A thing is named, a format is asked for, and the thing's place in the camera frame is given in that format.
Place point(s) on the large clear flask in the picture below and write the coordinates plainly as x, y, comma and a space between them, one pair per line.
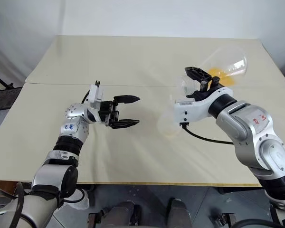
228, 59

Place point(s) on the rusty metal bracket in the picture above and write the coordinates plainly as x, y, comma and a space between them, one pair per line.
224, 221
96, 219

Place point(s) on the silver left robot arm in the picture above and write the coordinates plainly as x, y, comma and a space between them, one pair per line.
71, 133

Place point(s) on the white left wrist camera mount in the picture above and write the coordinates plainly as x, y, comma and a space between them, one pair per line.
95, 95

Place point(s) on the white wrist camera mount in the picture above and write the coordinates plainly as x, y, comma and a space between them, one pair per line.
197, 111
95, 95

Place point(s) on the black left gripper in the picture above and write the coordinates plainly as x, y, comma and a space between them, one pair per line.
109, 111

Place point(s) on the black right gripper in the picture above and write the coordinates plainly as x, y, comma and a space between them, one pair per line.
207, 93

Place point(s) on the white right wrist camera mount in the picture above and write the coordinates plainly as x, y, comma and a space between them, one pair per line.
197, 111

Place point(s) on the clear plastic bag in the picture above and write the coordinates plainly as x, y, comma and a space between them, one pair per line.
82, 200

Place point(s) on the dark rounded grey shape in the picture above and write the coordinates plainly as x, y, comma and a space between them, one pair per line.
124, 213
184, 213

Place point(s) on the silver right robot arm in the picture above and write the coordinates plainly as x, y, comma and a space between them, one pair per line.
251, 128

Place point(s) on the black mesh tray stand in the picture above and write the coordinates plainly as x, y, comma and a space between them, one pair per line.
2, 95

